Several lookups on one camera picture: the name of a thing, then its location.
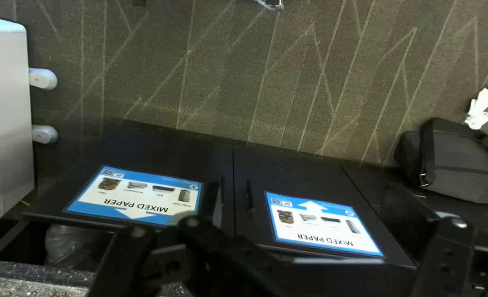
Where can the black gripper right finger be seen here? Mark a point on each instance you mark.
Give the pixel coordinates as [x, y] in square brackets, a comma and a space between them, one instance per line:
[447, 258]

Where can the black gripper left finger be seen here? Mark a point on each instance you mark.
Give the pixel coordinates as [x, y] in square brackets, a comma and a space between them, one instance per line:
[161, 265]

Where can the black shoulder bag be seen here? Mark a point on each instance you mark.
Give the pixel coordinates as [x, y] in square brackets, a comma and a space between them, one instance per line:
[458, 166]

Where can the clear plastic bin liner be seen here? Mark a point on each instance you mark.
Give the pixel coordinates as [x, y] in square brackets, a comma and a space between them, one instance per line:
[71, 245]

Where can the black bin door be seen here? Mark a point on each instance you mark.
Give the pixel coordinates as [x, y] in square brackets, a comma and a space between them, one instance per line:
[310, 171]
[145, 150]

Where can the blue mixed paper label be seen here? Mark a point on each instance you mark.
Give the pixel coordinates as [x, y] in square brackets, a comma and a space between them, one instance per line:
[133, 192]
[320, 224]

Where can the crumpled white paper scrap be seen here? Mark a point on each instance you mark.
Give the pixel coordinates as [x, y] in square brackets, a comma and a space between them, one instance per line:
[483, 108]

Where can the black counter cabinet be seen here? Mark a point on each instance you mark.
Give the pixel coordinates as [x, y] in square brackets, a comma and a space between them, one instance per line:
[310, 171]

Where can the white printer caster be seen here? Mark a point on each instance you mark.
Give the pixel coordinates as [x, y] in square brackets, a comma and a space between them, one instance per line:
[43, 79]
[44, 135]

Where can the large white office printer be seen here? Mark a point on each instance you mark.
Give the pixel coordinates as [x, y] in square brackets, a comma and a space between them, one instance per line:
[2, 110]

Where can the small black white object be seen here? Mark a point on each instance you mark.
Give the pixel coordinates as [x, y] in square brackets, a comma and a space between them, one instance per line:
[269, 4]

